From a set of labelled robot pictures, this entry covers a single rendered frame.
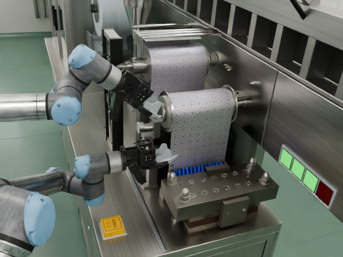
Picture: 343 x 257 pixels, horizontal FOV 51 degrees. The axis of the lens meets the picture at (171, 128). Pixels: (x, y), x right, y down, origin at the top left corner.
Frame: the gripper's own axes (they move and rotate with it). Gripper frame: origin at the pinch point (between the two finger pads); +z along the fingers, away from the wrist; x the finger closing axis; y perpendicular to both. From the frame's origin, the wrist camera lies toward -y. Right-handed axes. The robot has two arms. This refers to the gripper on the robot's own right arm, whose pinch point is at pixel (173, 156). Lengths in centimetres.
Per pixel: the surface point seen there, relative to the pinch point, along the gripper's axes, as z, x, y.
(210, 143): 14.5, -0.3, 3.6
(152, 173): -5.1, 7.8, -12.3
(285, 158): 29.7, -23.6, 9.3
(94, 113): -16, 77, -19
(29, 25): -39, 556, -92
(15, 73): -66, 383, -109
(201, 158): 11.6, -0.2, -2.9
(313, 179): 29.7, -37.0, 10.8
